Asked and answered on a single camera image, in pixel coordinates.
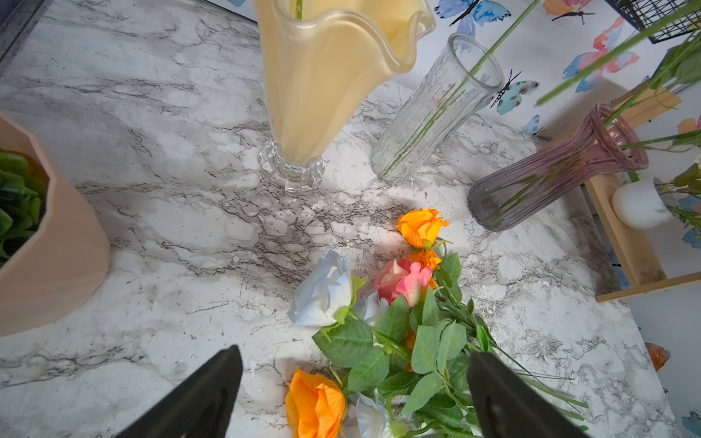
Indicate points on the green succulent in pink pot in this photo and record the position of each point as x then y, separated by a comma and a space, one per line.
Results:
64, 263

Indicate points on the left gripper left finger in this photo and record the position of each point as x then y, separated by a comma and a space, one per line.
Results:
201, 406

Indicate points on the clear ribbed glass vase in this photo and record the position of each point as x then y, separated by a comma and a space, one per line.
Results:
432, 115

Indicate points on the wooden corner shelf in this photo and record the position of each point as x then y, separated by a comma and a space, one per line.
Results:
632, 247

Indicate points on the sunflower bouquet in white vase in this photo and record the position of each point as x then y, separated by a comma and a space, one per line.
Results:
651, 202

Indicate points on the yellow wavy glass vase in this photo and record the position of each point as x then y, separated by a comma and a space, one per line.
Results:
318, 71

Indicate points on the black wire wall basket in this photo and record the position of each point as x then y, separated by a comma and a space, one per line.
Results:
642, 14

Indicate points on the orange rose pile top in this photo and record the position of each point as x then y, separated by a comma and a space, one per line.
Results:
421, 229

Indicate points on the purple ribbed glass vase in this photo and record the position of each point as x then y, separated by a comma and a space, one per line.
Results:
594, 123

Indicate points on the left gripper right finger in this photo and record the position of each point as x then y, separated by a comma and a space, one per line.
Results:
507, 407

